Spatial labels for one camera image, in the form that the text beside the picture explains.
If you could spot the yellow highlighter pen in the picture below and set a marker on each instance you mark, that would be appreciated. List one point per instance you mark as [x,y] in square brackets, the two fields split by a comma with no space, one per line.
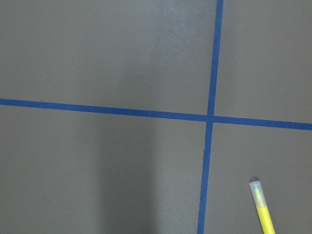
[262,207]

